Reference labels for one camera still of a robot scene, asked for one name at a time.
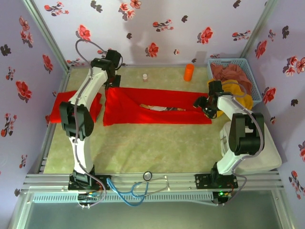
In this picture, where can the red t-shirt with white print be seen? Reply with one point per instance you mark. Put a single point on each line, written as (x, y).
(124, 112)

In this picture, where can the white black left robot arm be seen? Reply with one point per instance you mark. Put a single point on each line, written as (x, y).
(81, 148)

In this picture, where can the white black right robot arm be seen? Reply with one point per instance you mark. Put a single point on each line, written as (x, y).
(245, 136)

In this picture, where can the orange cylinder container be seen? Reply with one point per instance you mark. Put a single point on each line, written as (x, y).
(188, 72)

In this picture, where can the brownish pink t-shirt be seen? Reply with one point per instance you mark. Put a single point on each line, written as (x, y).
(233, 72)

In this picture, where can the yellow t-shirt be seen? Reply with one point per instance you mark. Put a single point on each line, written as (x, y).
(246, 100)

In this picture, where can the small white bottle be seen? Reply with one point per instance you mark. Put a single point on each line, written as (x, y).
(145, 77)

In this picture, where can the blue plastic basket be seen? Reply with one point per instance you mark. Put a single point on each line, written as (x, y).
(253, 95)

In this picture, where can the folded red t-shirt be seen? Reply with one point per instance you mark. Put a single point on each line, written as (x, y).
(59, 107)

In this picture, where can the right controller board green light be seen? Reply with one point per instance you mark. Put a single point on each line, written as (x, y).
(221, 195)

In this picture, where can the blue stethoscope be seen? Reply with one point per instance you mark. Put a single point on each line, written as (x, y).
(137, 190)

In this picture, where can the aluminium frame post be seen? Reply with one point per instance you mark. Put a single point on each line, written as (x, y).
(45, 33)
(259, 28)

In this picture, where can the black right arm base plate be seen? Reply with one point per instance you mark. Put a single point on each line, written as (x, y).
(202, 181)

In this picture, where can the aluminium frame rail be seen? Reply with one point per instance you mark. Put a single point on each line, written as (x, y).
(166, 179)

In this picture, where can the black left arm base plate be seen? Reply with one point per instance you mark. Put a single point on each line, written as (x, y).
(103, 179)

